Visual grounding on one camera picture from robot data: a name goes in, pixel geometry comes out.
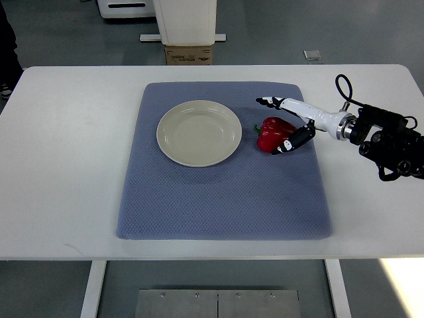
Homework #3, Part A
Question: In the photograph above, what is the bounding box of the right white table leg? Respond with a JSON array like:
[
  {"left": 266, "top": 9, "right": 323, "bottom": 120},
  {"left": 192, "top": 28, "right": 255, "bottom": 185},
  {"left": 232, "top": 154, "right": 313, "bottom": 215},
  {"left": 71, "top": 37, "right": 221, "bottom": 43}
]
[{"left": 325, "top": 259, "right": 352, "bottom": 318}]

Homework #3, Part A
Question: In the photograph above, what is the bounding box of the red bell pepper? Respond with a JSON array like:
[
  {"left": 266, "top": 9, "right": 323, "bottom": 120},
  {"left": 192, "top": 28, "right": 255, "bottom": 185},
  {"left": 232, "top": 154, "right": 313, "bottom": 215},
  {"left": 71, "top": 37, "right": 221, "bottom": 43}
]
[{"left": 254, "top": 117, "right": 297, "bottom": 153}]

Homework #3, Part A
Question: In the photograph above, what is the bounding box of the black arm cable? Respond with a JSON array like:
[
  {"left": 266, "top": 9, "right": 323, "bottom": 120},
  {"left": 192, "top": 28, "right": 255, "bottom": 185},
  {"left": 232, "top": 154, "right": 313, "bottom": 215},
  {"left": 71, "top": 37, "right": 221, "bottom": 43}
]
[{"left": 335, "top": 74, "right": 419, "bottom": 129}]

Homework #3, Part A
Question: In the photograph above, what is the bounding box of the black white sneaker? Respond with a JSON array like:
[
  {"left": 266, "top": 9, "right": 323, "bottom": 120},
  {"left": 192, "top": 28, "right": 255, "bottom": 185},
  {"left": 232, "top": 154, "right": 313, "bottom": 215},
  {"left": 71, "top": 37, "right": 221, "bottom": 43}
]
[{"left": 0, "top": 83, "right": 13, "bottom": 99}]

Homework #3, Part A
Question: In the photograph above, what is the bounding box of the white pedestal column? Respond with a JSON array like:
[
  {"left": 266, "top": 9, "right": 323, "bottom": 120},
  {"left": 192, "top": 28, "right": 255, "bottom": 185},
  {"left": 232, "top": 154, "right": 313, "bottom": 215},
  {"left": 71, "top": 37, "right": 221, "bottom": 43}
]
[{"left": 139, "top": 0, "right": 227, "bottom": 46}]

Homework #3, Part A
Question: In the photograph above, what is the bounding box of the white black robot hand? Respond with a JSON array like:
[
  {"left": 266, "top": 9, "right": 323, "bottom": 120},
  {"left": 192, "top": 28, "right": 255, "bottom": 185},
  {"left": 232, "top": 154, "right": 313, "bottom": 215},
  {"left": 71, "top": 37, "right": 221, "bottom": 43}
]
[{"left": 256, "top": 97, "right": 350, "bottom": 155}]

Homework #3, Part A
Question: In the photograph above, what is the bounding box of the white machine with slot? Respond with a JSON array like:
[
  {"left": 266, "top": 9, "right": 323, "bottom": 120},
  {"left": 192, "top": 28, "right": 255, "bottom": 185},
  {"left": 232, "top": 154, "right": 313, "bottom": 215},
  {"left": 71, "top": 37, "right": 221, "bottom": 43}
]
[{"left": 96, "top": 0, "right": 155, "bottom": 19}]

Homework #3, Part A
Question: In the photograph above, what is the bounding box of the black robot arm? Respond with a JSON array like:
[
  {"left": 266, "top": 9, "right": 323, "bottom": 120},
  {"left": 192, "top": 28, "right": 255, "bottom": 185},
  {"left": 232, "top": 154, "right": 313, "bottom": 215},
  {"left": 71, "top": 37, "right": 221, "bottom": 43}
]
[{"left": 336, "top": 104, "right": 423, "bottom": 182}]

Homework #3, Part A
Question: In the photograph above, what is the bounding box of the white table leg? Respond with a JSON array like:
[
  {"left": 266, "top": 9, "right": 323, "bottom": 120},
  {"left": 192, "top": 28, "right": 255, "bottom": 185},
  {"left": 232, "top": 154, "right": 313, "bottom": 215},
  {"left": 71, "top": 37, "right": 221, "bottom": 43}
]
[
  {"left": 325, "top": 259, "right": 352, "bottom": 318},
  {"left": 80, "top": 260, "right": 107, "bottom": 318}
]

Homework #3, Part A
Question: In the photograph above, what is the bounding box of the brown cardboard box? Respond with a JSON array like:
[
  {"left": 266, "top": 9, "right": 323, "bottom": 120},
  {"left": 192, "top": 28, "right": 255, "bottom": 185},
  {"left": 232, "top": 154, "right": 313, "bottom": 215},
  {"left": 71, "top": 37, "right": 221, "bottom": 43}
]
[{"left": 164, "top": 46, "right": 213, "bottom": 66}]

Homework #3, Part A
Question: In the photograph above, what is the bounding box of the grey floor plate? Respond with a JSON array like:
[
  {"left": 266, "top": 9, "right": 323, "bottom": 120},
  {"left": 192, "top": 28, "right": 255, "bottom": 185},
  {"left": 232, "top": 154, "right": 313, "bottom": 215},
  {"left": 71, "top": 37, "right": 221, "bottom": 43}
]
[{"left": 303, "top": 50, "right": 321, "bottom": 61}]

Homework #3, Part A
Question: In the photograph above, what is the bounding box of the metal base plate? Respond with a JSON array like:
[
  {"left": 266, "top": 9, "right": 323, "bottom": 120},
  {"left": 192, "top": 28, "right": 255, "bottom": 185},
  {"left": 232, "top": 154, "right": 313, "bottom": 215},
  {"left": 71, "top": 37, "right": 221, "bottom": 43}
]
[{"left": 135, "top": 289, "right": 301, "bottom": 318}]

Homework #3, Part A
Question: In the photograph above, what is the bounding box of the left white table leg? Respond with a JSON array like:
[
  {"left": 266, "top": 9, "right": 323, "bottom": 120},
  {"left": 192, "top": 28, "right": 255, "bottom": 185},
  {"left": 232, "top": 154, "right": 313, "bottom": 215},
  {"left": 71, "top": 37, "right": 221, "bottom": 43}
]
[{"left": 80, "top": 260, "right": 107, "bottom": 318}]

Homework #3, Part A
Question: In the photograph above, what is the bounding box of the cream round plate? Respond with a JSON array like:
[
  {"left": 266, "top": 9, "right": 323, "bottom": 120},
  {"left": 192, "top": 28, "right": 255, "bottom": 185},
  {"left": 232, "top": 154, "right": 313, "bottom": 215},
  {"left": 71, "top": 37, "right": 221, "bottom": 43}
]
[{"left": 156, "top": 100, "right": 242, "bottom": 168}]

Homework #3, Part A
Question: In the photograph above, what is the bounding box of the person in black trousers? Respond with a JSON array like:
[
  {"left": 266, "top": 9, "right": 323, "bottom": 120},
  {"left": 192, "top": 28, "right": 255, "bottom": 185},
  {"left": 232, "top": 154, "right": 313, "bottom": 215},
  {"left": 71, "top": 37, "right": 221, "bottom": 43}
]
[{"left": 1, "top": 4, "right": 23, "bottom": 90}]

